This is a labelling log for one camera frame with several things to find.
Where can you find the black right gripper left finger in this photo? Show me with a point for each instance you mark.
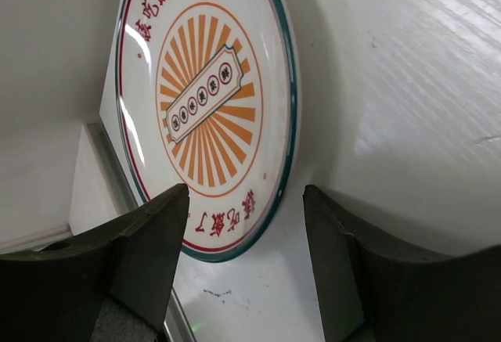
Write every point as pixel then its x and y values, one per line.
pixel 55 294

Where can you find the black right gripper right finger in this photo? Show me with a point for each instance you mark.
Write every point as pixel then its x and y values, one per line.
pixel 368 279

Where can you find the orange patterned plate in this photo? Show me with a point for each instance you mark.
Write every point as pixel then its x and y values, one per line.
pixel 208 96

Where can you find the aluminium front rail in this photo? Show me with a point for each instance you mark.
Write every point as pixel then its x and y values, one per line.
pixel 141 303

